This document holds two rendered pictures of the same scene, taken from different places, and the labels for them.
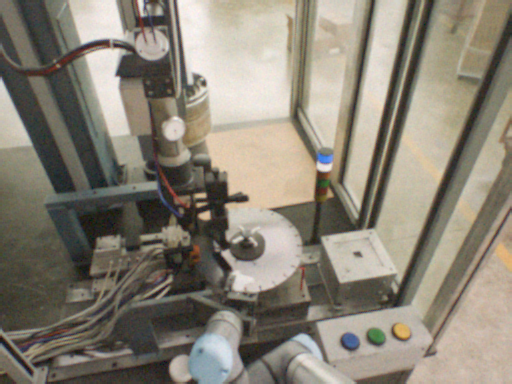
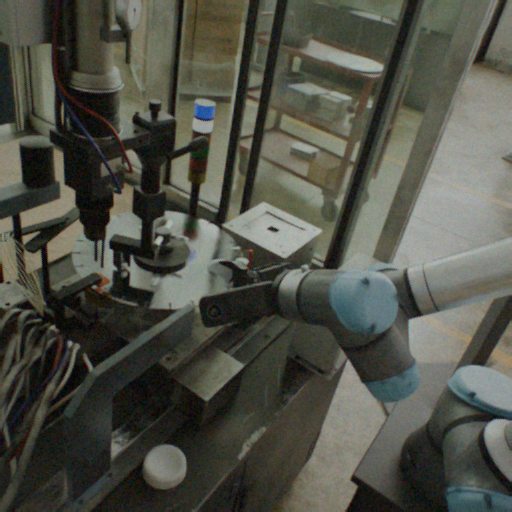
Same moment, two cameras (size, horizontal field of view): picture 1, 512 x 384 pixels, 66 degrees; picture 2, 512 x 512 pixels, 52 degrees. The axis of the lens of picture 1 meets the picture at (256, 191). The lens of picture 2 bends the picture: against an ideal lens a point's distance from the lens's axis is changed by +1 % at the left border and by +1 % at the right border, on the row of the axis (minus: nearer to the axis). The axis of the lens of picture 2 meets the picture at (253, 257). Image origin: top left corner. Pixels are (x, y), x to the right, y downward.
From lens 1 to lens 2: 0.66 m
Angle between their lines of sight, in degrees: 41
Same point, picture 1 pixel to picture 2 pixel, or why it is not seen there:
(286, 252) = (215, 243)
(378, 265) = (300, 231)
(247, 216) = (125, 224)
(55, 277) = not seen: outside the picture
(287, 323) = (242, 342)
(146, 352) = (92, 482)
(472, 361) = not seen: hidden behind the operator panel
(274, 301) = not seen: hidden behind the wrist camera
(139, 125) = (29, 22)
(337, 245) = (246, 228)
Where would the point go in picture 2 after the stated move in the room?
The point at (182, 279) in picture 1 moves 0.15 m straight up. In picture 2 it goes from (91, 339) to (91, 269)
